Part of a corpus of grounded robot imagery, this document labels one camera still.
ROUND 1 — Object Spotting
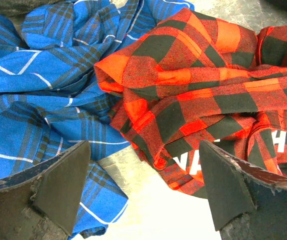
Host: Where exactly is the red black plaid shirt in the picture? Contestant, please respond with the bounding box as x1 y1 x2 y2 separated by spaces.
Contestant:
94 8 287 198

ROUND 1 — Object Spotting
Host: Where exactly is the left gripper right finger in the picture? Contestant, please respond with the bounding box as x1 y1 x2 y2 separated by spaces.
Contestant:
199 140 287 240

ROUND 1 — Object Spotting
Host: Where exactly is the black flower-print garment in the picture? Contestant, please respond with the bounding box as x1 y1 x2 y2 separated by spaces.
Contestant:
0 0 60 17

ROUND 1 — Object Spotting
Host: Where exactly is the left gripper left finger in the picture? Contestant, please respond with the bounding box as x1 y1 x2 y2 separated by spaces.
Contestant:
0 141 91 240

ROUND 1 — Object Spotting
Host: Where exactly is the blue plaid shirt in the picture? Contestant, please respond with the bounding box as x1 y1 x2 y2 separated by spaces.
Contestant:
0 0 194 238

